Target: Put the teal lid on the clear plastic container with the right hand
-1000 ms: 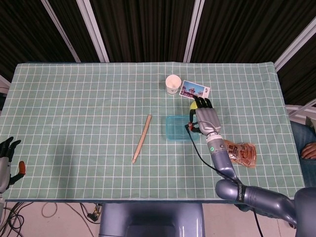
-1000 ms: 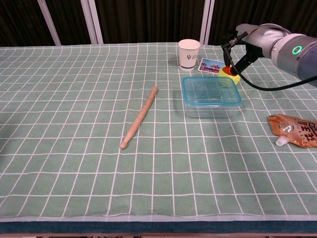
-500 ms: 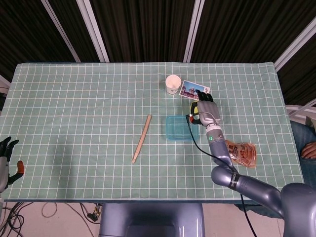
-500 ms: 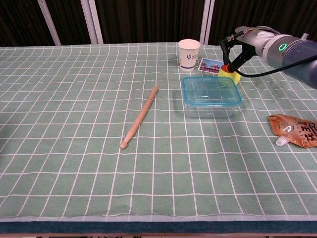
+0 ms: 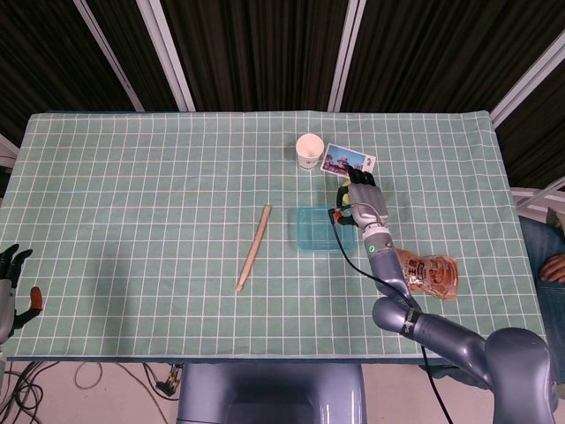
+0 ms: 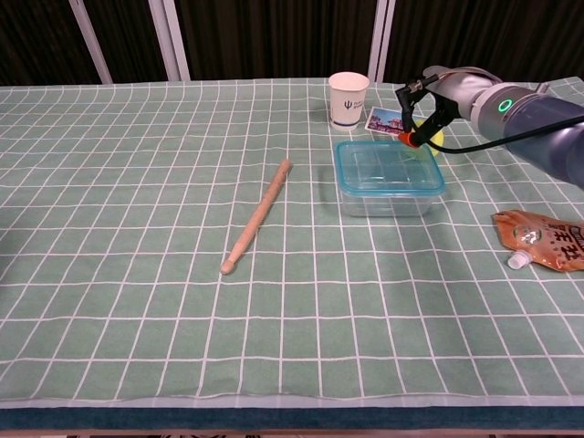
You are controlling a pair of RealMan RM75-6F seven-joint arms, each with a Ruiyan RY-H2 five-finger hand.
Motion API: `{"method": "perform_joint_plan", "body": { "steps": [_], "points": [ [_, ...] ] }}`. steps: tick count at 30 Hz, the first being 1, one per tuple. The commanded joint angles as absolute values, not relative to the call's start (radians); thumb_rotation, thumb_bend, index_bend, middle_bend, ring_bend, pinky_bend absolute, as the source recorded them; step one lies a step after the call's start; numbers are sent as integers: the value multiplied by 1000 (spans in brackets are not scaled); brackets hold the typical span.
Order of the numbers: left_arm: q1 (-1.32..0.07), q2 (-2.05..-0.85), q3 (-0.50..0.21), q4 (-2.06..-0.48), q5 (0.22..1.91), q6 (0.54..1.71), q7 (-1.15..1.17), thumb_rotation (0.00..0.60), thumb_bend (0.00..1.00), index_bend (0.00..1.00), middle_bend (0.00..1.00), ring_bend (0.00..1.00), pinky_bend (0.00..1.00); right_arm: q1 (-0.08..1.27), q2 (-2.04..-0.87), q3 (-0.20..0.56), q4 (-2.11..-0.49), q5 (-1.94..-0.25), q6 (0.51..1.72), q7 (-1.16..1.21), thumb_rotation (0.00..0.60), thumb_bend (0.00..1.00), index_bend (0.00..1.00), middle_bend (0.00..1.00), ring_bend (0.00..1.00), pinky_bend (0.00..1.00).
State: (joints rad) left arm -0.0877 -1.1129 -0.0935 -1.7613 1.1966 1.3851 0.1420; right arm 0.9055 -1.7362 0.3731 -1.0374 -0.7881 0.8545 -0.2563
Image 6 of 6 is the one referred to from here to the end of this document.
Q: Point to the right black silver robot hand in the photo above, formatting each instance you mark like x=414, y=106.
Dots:
x=461, y=89

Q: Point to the teal container lid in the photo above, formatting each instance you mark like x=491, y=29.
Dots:
x=388, y=169

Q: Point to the clear plastic container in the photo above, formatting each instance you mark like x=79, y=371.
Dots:
x=383, y=206

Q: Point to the dark blue-grey fabric strip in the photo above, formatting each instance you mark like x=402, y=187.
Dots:
x=228, y=417

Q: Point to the yellow tennis ball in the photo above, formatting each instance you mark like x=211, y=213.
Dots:
x=439, y=139

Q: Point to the postcard with building photo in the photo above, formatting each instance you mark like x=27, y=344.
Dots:
x=383, y=122

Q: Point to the white paper cup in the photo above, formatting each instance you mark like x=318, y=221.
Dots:
x=348, y=102

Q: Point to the orange sauce pouch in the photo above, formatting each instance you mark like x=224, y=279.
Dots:
x=547, y=242

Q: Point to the black pleated curtain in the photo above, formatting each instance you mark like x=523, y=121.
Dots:
x=274, y=36

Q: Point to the wooden stick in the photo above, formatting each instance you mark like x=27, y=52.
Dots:
x=260, y=214

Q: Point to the green checkered tablecloth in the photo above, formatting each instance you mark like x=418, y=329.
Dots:
x=159, y=228

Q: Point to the white metal post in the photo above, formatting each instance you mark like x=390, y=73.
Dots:
x=382, y=41
x=91, y=41
x=171, y=41

